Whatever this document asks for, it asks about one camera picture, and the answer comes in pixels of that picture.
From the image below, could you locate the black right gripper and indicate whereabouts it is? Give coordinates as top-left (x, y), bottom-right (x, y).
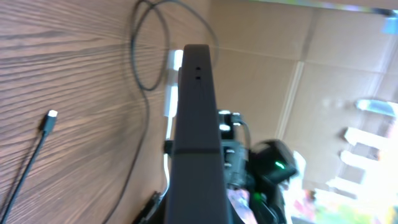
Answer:
top-left (218, 110), bottom-right (251, 189)

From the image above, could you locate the Samsung Galaxy smartphone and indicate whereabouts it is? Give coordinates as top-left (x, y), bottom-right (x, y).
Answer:
top-left (164, 44), bottom-right (232, 224)

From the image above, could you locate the black USB charging cable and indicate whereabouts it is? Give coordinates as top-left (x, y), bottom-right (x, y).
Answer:
top-left (0, 0), bottom-right (220, 224)

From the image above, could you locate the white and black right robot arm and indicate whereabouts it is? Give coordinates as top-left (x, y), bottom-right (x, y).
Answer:
top-left (164, 110), bottom-right (298, 224)

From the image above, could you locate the white power strip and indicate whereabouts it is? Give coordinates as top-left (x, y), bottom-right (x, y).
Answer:
top-left (164, 49), bottom-right (183, 118)

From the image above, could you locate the white power strip cord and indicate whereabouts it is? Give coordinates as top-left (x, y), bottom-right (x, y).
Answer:
top-left (162, 116), bottom-right (174, 194)

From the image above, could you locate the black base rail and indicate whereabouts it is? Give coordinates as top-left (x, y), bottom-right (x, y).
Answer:
top-left (132, 192), bottom-right (164, 224)

